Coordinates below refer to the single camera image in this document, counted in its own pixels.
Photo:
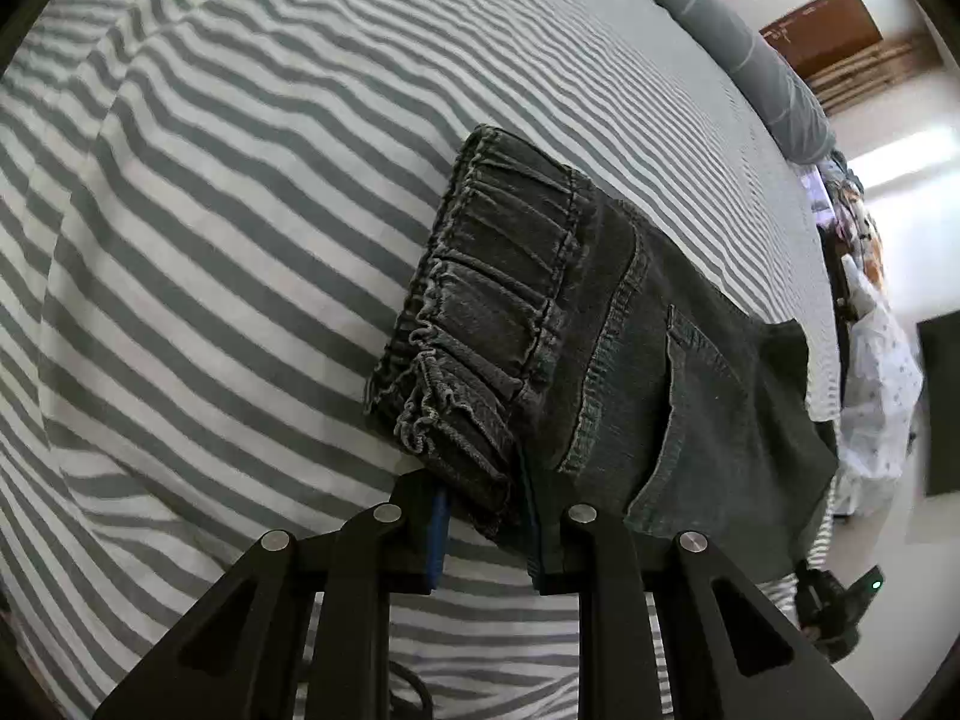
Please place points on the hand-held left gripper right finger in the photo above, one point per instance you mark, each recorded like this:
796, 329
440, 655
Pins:
537, 540

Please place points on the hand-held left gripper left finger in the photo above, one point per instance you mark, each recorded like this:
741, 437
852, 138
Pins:
437, 540

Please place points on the dark grey denim pants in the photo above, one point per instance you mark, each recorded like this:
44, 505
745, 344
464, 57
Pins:
600, 360

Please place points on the white patterned cloth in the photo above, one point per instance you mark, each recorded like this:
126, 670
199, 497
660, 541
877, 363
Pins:
877, 390

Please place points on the dark flat panel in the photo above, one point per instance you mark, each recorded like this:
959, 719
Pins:
941, 405

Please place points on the grey white striped bed sheet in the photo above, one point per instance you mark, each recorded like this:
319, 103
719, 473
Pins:
225, 240

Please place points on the pile of colourful clothes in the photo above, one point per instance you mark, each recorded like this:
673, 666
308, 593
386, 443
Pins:
844, 202

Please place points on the brown wooden board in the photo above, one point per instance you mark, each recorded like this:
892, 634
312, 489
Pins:
821, 26

